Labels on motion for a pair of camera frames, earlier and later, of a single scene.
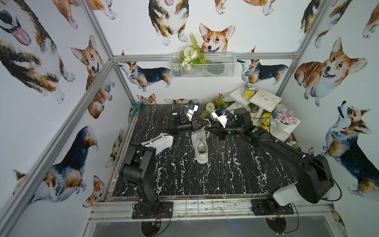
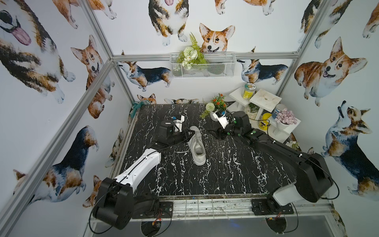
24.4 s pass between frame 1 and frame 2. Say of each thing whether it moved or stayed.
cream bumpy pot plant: stayed
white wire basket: stayed
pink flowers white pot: stayed
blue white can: stayed
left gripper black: moved
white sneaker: moved
